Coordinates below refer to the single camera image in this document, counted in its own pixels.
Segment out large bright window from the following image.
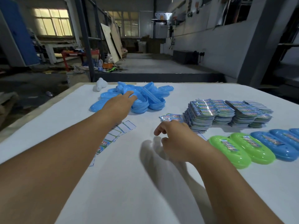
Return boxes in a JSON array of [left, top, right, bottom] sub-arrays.
[[32, 8, 73, 37]]

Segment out stacks of colourful sticker sheets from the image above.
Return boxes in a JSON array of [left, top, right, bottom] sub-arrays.
[[183, 98, 274, 133]]

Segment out small white plastic figure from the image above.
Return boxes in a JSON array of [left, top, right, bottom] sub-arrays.
[[93, 77, 108, 92]]

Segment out red metal table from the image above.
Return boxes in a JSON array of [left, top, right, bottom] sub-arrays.
[[61, 50, 100, 72]]

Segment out person's right forearm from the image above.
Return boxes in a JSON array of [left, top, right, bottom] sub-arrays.
[[189, 141, 284, 224]]

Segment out person's right hand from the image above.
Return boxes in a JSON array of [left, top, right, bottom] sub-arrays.
[[154, 120, 208, 164]]

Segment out pale wooden crate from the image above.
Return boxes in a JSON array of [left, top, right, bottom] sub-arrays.
[[66, 72, 90, 88]]

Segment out pale leaning plywood board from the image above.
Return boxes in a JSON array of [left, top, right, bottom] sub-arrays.
[[100, 23, 120, 64]]

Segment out pile of blue soap dishes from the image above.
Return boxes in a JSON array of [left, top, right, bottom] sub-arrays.
[[89, 81, 174, 114]]

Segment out white metal workbench frame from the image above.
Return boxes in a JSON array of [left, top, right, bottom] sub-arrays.
[[35, 39, 80, 64]]

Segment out thick dark steel post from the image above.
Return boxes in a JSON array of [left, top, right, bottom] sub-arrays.
[[74, 0, 95, 82]]

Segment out grey slanted pillar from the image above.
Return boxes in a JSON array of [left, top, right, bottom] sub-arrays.
[[237, 0, 299, 88]]

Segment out thin dark steel post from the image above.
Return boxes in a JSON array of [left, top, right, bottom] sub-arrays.
[[93, 1, 105, 62]]

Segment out glossy sticker sheets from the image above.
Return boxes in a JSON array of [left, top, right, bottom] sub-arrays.
[[159, 113, 184, 123]]

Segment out black box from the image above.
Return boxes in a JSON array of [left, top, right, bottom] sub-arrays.
[[173, 50, 199, 65]]

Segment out brown leaning board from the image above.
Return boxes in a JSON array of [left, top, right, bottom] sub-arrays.
[[110, 21, 123, 59]]

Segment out blue and white machine cabinet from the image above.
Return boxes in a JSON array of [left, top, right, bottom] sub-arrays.
[[0, 0, 40, 67]]

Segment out person's left hand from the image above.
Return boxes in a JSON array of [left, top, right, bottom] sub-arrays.
[[100, 90, 138, 126]]

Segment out fanned backing sheets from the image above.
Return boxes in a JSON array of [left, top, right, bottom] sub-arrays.
[[104, 120, 137, 142]]

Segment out wooden pallet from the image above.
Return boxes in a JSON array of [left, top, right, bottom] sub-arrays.
[[0, 91, 19, 114]]

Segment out wide window with grid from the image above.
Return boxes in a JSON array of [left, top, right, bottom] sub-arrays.
[[106, 11, 140, 38]]

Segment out green soap dish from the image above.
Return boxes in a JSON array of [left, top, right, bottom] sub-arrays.
[[230, 132, 276, 165]]

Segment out silver machine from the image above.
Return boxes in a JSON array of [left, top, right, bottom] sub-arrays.
[[152, 12, 173, 39]]

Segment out person's left forearm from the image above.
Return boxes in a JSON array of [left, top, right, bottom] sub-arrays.
[[0, 107, 117, 224]]

